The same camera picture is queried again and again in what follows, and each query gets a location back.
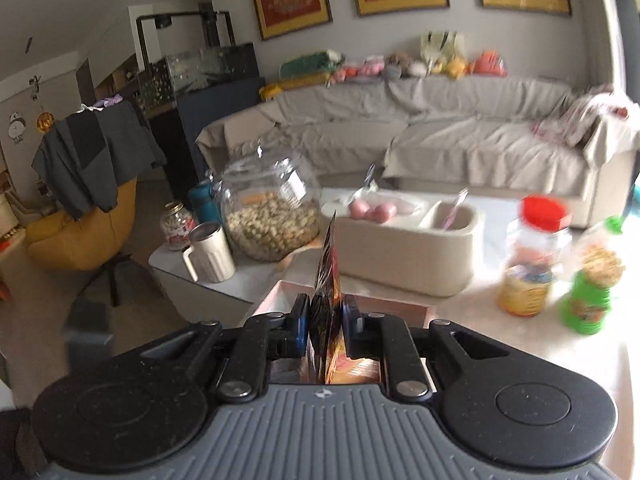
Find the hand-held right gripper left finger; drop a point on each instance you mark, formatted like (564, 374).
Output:
(301, 322)

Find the grey clothes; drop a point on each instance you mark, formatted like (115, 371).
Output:
(95, 155)

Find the white side table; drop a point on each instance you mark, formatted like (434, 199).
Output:
(210, 295)

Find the pink white cloth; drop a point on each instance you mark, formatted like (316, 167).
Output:
(580, 115)

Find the small glass jar red label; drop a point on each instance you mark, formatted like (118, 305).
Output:
(176, 230)

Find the large glass jar of nuts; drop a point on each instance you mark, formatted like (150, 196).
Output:
(270, 230)

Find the dark orange snack packet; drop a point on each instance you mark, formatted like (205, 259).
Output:
(327, 280)

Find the yellow plush toy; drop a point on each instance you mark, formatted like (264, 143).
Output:
(452, 68)

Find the white green bag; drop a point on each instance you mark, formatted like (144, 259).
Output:
(442, 45)

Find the grey covered sofa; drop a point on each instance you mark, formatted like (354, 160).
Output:
(450, 150)

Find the pink cardboard box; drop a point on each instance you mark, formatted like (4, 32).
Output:
(400, 310)

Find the orange wall ornament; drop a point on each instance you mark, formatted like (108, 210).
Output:
(45, 121)

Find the green plush toy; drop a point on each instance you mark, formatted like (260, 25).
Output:
(310, 64)

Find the orange plush toy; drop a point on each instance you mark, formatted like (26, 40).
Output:
(487, 63)

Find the beige box lid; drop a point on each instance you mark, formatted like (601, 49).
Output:
(400, 260)

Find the cream mug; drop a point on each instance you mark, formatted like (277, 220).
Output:
(212, 255)

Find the grey plush toy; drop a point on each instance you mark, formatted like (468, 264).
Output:
(402, 65)

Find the teal bottle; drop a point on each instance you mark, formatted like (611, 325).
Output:
(202, 205)

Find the fish tank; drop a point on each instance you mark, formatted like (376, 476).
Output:
(200, 70)

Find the yellow cushion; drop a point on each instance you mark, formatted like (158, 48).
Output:
(295, 85)

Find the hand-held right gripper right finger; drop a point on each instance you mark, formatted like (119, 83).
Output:
(348, 322)

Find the plastic jar red lid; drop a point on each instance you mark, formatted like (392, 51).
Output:
(530, 280)

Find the dark cabinet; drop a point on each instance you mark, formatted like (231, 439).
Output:
(200, 130)

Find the panda wall sticker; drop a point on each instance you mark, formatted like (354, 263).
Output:
(17, 129)

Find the green candy dispenser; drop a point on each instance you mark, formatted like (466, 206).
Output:
(590, 300)

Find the yellow chair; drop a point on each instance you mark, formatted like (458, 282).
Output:
(75, 240)

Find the pink plush toy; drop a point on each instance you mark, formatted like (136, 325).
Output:
(365, 67)

